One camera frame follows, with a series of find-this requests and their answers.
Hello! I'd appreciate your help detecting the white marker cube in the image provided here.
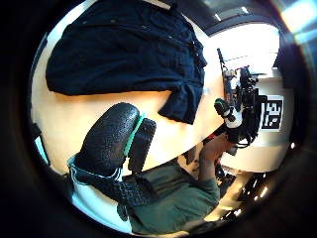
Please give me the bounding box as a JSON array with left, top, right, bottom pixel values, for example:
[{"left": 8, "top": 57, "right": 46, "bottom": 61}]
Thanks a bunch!
[{"left": 256, "top": 76, "right": 295, "bottom": 147}]

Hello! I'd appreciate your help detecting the the person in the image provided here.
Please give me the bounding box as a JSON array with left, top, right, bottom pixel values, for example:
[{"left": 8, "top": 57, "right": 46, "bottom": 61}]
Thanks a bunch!
[{"left": 127, "top": 158, "right": 223, "bottom": 236}]

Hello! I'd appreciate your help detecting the dark navy shirt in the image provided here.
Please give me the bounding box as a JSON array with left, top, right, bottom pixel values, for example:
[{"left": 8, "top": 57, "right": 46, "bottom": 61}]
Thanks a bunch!
[{"left": 45, "top": 0, "right": 209, "bottom": 126}]

